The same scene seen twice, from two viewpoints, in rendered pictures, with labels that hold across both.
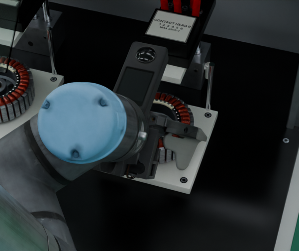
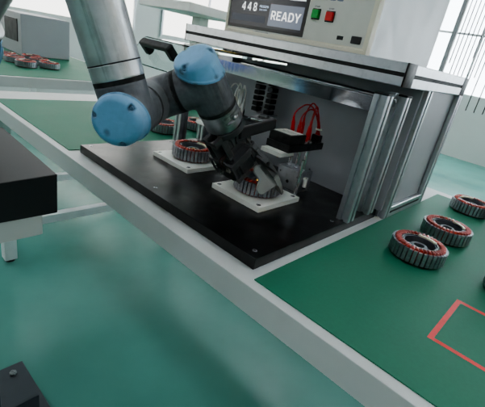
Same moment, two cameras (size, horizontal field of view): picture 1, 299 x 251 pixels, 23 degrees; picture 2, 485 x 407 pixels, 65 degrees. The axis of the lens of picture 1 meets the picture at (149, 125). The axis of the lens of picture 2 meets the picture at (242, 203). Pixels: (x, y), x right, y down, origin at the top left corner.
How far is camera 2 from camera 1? 55 cm
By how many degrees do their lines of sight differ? 30
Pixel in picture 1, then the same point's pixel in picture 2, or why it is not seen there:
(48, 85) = not seen: hidden behind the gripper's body
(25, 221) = (127, 25)
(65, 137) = (184, 60)
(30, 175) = (160, 84)
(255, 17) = (344, 174)
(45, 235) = (135, 54)
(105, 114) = (208, 53)
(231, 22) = (331, 176)
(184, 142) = (266, 178)
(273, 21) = not seen: hidden behind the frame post
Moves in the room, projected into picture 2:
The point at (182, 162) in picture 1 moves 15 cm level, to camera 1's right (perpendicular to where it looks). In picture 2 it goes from (261, 188) to (328, 211)
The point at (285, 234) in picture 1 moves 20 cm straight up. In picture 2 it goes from (303, 252) to (332, 153)
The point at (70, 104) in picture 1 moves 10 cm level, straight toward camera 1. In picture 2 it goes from (195, 48) to (167, 45)
